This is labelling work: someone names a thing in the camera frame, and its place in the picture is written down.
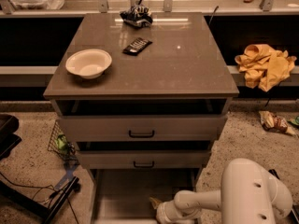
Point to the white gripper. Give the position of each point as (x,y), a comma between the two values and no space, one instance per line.
(163,211)

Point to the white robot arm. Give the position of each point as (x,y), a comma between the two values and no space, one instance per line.
(249,194)

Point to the bottom grey open drawer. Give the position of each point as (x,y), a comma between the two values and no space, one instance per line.
(123,196)

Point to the top grey drawer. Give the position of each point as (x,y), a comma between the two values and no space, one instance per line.
(142,128)

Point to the middle grey drawer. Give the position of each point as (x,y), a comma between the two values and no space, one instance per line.
(154,159)

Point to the grey drawer cabinet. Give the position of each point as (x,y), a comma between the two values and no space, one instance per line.
(181,72)

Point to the blue tape on floor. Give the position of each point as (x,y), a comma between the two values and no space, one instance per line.
(69,169)

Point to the brown snack bag on floor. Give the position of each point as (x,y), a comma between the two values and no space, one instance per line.
(276,124)

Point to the white bowl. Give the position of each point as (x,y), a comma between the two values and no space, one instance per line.
(88,63)

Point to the black candy bar wrapper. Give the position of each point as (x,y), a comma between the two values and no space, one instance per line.
(135,47)

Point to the yellow crumpled cloth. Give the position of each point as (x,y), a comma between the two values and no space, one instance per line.
(264,67)

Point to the black white snack bag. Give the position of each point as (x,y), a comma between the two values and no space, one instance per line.
(138,16)

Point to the wire basket with green item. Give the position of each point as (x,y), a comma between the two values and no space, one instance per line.
(59,145)

